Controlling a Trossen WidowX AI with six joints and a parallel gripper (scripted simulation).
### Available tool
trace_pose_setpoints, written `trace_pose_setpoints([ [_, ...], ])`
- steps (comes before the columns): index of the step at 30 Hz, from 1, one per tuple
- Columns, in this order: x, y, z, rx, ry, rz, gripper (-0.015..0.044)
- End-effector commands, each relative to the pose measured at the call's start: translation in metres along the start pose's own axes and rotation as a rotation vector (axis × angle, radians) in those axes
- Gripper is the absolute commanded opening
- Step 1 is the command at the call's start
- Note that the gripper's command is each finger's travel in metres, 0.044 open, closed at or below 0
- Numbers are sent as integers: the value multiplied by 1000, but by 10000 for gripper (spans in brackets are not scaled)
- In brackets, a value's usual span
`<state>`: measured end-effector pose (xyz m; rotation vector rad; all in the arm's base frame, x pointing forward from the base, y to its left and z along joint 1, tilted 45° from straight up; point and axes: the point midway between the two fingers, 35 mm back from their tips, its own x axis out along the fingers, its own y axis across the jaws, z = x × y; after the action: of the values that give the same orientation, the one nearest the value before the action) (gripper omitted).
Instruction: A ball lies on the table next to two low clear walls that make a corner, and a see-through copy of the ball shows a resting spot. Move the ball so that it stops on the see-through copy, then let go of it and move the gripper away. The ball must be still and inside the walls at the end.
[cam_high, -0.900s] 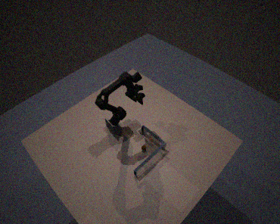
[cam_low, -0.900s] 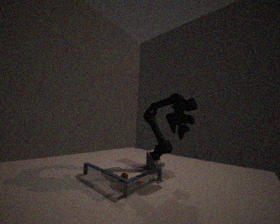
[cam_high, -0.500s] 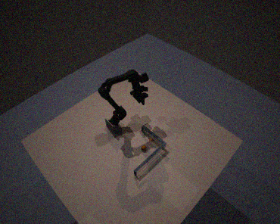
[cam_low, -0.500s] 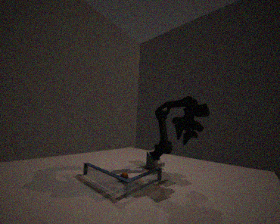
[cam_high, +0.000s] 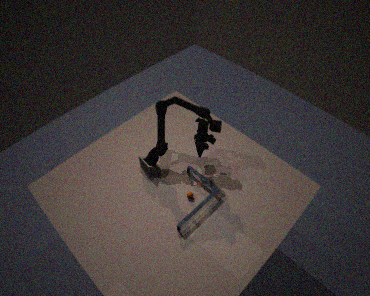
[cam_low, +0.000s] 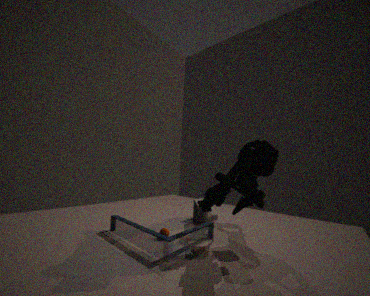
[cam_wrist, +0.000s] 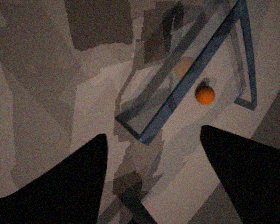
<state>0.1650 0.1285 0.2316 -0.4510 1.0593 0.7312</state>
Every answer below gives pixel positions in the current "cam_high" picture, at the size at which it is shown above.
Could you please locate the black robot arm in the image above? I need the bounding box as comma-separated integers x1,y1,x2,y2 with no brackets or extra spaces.
143,96,222,166

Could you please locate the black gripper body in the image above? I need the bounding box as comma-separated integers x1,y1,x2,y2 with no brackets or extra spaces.
194,130,209,150

